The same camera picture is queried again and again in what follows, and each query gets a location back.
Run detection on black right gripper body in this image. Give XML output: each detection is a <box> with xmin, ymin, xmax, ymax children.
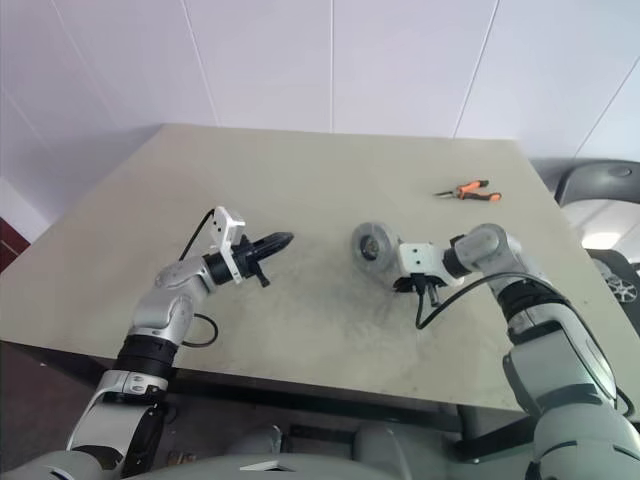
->
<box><xmin>402</xmin><ymin>272</ymin><xmax>445</xmax><ymax>297</ymax></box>

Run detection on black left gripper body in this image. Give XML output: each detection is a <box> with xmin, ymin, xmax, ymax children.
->
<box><xmin>232</xmin><ymin>234</ymin><xmax>272</xmax><ymax>290</ymax></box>

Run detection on grey tape roll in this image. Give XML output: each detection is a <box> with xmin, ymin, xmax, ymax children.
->
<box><xmin>350</xmin><ymin>220</ymin><xmax>401</xmax><ymax>275</ymax></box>

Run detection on grey rounded body shell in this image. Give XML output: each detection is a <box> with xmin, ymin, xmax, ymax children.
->
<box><xmin>164</xmin><ymin>423</ymin><xmax>466</xmax><ymax>480</ymax></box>

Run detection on dark object with silver wheel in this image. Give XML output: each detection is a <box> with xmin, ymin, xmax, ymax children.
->
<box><xmin>589</xmin><ymin>248</ymin><xmax>640</xmax><ymax>306</ymax></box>

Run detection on black plastic chair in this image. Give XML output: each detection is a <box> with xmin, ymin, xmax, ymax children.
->
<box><xmin>555</xmin><ymin>159</ymin><xmax>640</xmax><ymax>207</ymax></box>

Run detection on dark red cabinet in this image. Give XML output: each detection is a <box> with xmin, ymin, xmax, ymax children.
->
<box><xmin>0</xmin><ymin>215</ymin><xmax>32</xmax><ymax>274</ymax></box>

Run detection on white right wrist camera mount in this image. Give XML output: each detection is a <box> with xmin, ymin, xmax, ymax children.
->
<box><xmin>397</xmin><ymin>241</ymin><xmax>464</xmax><ymax>289</ymax></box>

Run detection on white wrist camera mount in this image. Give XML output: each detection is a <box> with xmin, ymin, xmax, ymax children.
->
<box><xmin>209</xmin><ymin>205</ymin><xmax>247</xmax><ymax>285</ymax></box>
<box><xmin>397</xmin><ymin>241</ymin><xmax>464</xmax><ymax>289</ymax></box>

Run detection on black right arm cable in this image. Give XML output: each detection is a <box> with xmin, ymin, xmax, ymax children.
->
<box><xmin>415</xmin><ymin>272</ymin><xmax>556</xmax><ymax>331</ymax></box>

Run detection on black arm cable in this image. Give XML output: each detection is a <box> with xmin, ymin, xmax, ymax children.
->
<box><xmin>415</xmin><ymin>272</ymin><xmax>556</xmax><ymax>331</ymax></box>
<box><xmin>177</xmin><ymin>206</ymin><xmax>221</xmax><ymax>350</ymax></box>

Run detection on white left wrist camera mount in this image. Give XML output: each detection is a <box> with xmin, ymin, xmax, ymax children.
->
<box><xmin>209</xmin><ymin>205</ymin><xmax>247</xmax><ymax>285</ymax></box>

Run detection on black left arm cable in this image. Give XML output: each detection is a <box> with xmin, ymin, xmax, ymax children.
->
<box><xmin>177</xmin><ymin>206</ymin><xmax>221</xmax><ymax>350</ymax></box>

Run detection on orange-handled needle-nose pliers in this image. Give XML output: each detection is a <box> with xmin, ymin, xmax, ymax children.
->
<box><xmin>432</xmin><ymin>178</ymin><xmax>503</xmax><ymax>204</ymax></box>

